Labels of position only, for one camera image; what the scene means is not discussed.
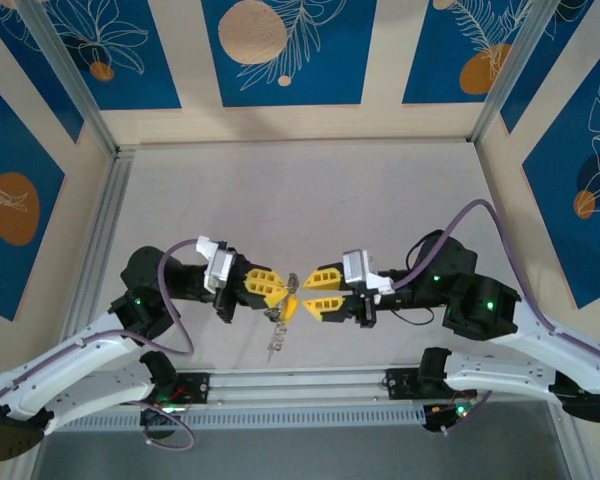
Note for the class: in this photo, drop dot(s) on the yellow plastic key tag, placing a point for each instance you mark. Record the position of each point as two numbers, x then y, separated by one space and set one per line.
290 310

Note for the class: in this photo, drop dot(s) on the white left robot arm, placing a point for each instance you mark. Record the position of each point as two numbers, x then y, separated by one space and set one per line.
80 400

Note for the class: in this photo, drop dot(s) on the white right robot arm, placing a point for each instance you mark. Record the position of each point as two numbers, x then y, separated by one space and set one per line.
505 372

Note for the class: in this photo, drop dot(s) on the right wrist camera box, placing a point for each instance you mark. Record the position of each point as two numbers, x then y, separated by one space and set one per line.
355 267

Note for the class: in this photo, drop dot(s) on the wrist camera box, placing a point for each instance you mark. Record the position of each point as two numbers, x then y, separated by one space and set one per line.
220 267
355 267

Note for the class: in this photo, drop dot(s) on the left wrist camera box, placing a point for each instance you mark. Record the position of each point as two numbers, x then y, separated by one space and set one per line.
220 267

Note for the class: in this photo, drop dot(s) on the aluminium frame rail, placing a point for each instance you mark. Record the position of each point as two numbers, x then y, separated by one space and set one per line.
300 146
105 240

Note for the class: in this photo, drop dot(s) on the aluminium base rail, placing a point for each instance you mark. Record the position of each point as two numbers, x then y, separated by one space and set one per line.
300 387

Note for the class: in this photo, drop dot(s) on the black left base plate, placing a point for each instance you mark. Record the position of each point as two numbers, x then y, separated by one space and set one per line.
195 387

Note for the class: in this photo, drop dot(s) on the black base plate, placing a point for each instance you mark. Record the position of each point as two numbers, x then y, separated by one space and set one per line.
195 387
402 385

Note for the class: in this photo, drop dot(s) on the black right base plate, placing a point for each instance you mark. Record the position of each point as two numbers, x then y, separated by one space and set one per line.
402 385

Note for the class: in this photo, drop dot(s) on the aluminium frame post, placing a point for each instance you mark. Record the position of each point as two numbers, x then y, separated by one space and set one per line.
25 467
580 450
510 70
70 75

